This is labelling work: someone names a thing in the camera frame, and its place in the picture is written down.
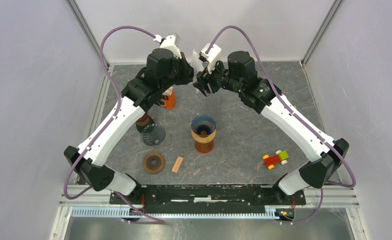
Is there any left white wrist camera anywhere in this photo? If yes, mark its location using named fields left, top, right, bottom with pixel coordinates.
left=153, top=33, right=182, bottom=59

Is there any orange coffee filter box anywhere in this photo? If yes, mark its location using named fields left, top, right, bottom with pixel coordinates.
left=160, top=86, right=177, bottom=110

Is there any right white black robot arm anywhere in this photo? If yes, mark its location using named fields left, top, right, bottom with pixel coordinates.
left=190, top=51, right=350, bottom=204

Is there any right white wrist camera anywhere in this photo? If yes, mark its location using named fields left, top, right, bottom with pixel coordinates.
left=199, top=42, right=222, bottom=74

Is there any long wooden block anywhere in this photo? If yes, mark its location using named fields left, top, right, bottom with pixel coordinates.
left=171, top=156, right=184, bottom=174

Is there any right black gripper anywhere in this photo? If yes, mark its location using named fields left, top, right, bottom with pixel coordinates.
left=193, top=57, right=243, bottom=98

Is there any amber glass carafe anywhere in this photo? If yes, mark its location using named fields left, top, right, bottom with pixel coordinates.
left=194, top=141, right=214, bottom=154

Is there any blue glass dripper cone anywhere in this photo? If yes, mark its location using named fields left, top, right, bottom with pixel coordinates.
left=191, top=114, right=217, bottom=136

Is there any white slotted cable duct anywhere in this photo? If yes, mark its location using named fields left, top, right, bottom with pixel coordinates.
left=71, top=206, right=295, bottom=220

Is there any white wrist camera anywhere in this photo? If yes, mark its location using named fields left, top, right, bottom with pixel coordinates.
left=199, top=42, right=222, bottom=74
left=153, top=33, right=182, bottom=59

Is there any red green toy car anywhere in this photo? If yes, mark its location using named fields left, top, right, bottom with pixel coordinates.
left=262, top=150, right=289, bottom=170

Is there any dark smoky glass dripper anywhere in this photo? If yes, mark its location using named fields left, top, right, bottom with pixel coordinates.
left=141, top=123, right=166, bottom=147

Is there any light wooden dripper ring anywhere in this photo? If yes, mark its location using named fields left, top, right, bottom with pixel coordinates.
left=191, top=129, right=217, bottom=144

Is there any white paper coffee filter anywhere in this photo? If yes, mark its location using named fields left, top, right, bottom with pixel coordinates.
left=190, top=49, right=205, bottom=80

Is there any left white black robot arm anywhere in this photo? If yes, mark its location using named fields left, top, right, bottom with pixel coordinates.
left=63, top=47, right=194, bottom=204

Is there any dark red cup carafe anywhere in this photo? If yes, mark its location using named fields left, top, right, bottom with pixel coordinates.
left=135, top=112, right=155, bottom=133

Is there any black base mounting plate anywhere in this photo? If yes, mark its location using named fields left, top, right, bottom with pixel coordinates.
left=126, top=184, right=306, bottom=215

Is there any dark wooden dripper ring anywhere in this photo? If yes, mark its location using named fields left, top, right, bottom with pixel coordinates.
left=142, top=151, right=166, bottom=175

